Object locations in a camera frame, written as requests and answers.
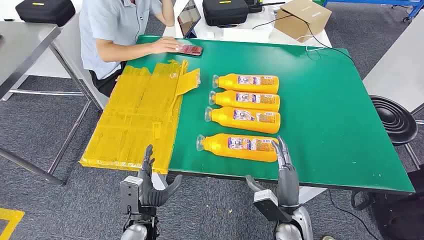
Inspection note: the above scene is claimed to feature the blue metal rack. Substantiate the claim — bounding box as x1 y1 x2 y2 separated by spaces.
322 0 424 23

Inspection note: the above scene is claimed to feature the green table mat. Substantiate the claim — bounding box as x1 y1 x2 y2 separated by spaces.
125 34 417 196

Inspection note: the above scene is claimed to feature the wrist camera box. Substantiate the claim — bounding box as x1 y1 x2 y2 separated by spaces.
119 176 144 216
253 189 292 223

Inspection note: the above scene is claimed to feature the cardboard box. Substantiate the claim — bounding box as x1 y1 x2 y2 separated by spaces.
274 0 333 43

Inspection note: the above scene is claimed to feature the person's right hand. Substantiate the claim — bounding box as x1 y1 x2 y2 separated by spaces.
150 36 183 55

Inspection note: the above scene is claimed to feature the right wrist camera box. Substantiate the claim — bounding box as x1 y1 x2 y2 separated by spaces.
253 189 292 223

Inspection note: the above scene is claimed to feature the orange detergent bottle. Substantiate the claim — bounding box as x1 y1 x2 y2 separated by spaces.
204 105 282 135
196 133 280 163
211 73 280 95
208 90 281 113

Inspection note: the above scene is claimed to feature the steel table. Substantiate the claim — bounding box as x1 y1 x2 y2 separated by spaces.
0 20 104 186

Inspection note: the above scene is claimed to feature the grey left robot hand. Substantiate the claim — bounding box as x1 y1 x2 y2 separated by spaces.
137 144 184 208

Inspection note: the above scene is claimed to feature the white table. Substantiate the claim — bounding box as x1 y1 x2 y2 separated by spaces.
145 0 333 205

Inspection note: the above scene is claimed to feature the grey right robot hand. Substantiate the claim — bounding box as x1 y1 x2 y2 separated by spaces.
245 135 301 210

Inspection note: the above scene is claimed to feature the person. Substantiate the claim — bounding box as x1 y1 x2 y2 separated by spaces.
78 0 186 99

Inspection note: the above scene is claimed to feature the black bag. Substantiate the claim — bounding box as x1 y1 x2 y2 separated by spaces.
351 163 424 240

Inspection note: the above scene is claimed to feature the smartphone with red case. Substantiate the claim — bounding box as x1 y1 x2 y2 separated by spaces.
175 44 204 57

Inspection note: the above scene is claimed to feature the white cable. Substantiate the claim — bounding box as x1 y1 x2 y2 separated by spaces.
295 33 327 53

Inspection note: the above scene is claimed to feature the black tablet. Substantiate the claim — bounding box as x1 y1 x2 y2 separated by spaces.
177 0 202 39

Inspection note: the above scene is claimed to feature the black floor cable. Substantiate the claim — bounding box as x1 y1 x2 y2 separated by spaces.
327 188 380 239

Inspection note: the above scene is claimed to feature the light grey table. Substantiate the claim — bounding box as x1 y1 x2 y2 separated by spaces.
24 0 110 110

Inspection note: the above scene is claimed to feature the yellow taped cardboard sheet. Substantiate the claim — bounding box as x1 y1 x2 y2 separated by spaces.
79 59 202 175

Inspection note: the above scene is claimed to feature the black carry case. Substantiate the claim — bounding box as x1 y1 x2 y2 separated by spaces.
15 0 76 27
202 0 249 27

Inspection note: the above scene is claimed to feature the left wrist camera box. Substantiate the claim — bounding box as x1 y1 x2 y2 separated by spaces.
119 176 144 216

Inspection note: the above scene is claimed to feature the black round stool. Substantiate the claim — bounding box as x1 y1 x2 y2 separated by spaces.
369 95 422 171

